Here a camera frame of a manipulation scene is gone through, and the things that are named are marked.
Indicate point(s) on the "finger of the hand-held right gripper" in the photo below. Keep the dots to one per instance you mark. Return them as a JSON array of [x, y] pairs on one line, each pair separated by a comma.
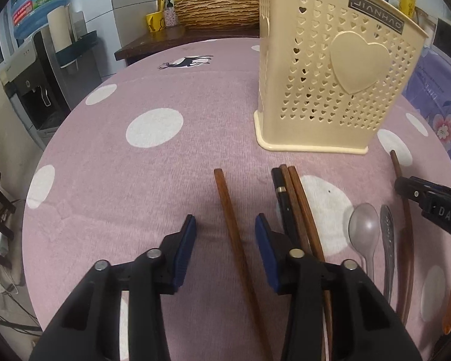
[[413, 190]]

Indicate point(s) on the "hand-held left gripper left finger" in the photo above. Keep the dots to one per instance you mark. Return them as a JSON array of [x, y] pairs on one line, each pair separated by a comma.
[[186, 248]]

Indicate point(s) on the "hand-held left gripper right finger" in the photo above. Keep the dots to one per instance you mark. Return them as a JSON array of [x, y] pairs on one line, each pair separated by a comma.
[[265, 248]]

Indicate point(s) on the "black chopstick with gold band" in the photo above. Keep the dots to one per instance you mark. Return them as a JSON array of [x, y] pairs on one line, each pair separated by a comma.
[[283, 203]]

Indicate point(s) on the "long wooden spoon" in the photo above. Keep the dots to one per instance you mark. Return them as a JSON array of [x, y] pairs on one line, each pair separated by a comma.
[[406, 240]]

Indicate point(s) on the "cream plastic utensil holder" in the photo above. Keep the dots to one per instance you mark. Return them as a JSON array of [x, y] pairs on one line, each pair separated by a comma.
[[323, 82]]

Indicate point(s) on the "pink polka dot tablecloth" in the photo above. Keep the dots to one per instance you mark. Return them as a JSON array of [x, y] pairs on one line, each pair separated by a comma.
[[135, 180]]

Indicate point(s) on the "purple floral cloth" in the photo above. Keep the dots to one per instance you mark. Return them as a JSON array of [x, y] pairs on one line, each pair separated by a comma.
[[436, 97]]

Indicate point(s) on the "dark wooden side table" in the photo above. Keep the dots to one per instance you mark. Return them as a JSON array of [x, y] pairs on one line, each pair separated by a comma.
[[154, 43]]

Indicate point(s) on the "grey water dispenser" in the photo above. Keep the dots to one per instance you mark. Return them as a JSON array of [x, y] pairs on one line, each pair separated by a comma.
[[37, 79]]

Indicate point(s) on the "dark blue cup holder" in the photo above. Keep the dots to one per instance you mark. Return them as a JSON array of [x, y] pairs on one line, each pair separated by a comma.
[[77, 50]]

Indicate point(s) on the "yellow mug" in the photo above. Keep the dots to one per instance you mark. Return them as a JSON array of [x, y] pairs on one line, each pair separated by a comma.
[[154, 22]]

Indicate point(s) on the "small floral pump bottle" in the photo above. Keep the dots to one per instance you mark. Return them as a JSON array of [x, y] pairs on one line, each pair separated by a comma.
[[170, 17]]

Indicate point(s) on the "woven basin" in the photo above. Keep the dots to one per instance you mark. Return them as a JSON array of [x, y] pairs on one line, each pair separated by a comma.
[[216, 11]]

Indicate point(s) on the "cream paper cup tube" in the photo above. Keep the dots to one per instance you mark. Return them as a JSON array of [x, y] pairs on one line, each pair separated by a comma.
[[60, 34]]

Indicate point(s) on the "blue water jug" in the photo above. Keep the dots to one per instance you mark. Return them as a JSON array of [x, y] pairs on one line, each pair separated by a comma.
[[37, 0]]

